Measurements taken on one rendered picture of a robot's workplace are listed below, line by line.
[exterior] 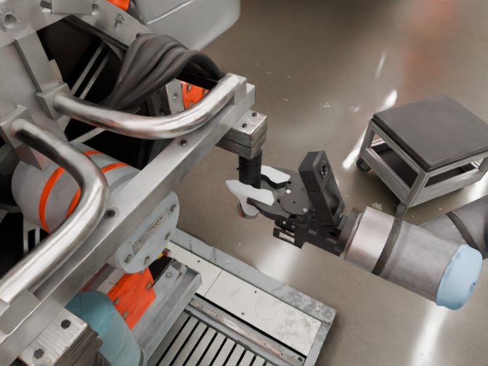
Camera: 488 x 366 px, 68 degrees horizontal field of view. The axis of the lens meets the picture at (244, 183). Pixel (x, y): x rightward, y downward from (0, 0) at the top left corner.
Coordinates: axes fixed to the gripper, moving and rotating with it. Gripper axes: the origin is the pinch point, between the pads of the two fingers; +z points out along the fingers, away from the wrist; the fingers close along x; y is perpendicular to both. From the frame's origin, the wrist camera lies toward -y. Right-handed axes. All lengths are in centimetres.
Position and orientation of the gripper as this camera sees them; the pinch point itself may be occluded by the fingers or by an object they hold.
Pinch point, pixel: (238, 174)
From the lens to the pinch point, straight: 59.7
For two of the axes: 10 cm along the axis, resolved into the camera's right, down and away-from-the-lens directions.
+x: 5.0, -6.4, 5.8
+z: -8.7, -3.7, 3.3
